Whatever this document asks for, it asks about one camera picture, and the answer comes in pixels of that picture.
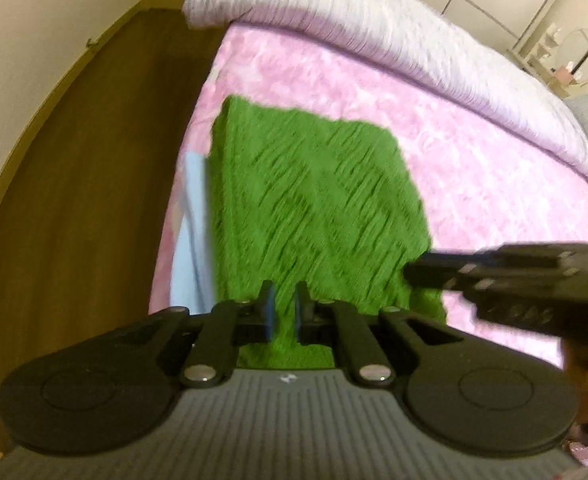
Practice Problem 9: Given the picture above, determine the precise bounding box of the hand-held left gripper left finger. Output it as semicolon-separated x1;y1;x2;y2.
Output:
102;281;276;389

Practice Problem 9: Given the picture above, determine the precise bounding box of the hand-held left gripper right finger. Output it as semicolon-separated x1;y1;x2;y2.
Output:
294;281;471;389

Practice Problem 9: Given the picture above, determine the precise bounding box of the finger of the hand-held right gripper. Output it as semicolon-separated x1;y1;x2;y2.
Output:
403;247;506;295

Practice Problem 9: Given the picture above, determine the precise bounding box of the green knitted sweater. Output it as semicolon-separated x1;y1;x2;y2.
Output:
209;95;448;369

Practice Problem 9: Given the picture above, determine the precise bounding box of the person's right hand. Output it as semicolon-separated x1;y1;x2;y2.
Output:
561;337;588;457

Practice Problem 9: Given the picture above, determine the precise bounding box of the light blue folded cloth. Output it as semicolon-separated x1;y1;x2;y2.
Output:
170;152;219;312

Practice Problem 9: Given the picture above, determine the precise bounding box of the pink floral bed blanket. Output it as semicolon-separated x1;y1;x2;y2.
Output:
146;25;588;466

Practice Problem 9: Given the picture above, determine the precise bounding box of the white vanity table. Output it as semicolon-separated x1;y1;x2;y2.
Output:
506;25;588;102

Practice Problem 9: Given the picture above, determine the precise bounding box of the oval mirror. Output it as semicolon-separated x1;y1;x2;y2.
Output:
558;27;588;86

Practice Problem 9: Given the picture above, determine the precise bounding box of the pale lilac ribbed quilt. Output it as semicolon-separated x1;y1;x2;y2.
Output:
181;0;588;182

